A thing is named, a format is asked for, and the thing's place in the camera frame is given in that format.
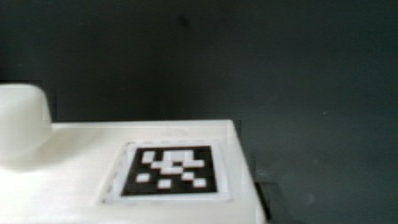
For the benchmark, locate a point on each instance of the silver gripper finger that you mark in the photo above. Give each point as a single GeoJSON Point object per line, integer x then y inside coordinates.
{"type": "Point", "coordinates": [274, 204]}

